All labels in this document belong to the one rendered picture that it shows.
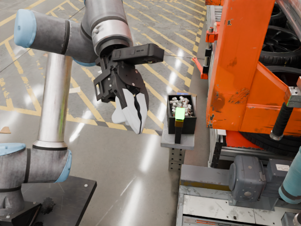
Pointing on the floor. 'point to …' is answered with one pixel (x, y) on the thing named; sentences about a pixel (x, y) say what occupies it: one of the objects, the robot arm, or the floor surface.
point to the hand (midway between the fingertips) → (140, 126)
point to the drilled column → (176, 159)
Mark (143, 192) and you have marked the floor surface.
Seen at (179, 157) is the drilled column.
